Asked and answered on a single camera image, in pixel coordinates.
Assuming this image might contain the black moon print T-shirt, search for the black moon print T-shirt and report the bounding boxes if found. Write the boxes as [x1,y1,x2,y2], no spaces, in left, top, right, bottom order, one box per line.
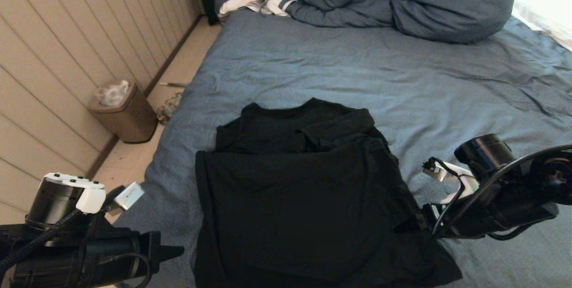
[193,97,463,288]

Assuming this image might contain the brown trash bin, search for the brown trash bin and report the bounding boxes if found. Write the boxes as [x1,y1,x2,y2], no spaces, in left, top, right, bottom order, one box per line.
[88,80,159,144]

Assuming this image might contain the patterned item on floor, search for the patterned item on floor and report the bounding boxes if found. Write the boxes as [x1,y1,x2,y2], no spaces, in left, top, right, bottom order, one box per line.
[156,93,185,125]

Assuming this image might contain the clear plastic bin liner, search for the clear plastic bin liner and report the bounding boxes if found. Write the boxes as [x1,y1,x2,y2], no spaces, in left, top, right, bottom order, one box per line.
[95,80,131,107]

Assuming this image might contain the blue bed sheet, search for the blue bed sheet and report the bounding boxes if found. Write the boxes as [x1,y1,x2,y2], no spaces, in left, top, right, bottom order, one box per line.
[114,8,572,288]

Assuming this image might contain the white pillow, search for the white pillow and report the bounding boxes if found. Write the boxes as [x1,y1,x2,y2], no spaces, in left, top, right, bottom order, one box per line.
[513,0,572,51]

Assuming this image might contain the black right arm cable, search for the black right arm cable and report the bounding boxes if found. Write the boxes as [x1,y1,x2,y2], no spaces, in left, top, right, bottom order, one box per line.
[429,144,572,241]

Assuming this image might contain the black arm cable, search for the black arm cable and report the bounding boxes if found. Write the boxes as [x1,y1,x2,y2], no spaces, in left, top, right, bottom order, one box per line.
[0,208,152,288]
[429,144,572,241]

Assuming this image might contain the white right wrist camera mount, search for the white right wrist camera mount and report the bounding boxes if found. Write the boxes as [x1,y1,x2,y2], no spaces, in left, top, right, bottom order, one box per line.
[422,157,479,206]

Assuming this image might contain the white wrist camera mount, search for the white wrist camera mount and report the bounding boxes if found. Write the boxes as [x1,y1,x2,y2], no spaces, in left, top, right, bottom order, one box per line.
[44,172,145,217]
[422,157,479,206]

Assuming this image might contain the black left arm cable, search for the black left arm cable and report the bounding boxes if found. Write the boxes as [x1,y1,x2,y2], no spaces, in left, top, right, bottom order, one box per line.
[0,208,152,288]

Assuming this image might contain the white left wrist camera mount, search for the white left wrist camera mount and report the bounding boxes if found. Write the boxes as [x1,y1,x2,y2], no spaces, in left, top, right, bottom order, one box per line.
[44,172,145,217]

